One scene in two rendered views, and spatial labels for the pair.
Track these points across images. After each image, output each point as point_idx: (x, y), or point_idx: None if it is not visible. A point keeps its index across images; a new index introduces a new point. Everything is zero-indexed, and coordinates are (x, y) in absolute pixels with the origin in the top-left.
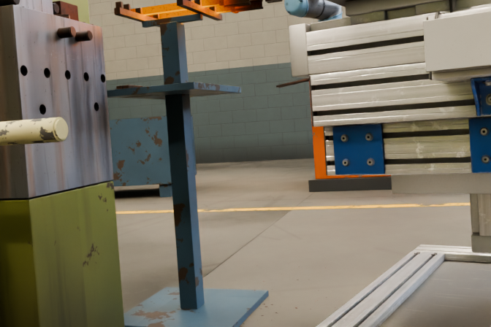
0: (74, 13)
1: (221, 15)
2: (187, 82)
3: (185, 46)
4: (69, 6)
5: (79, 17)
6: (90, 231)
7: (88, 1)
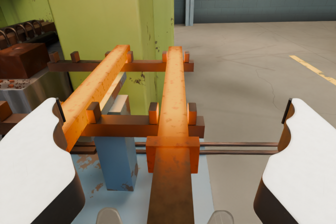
0: (14, 65)
1: (200, 128)
2: (128, 185)
3: (122, 144)
4: (4, 59)
5: (118, 34)
6: None
7: (137, 10)
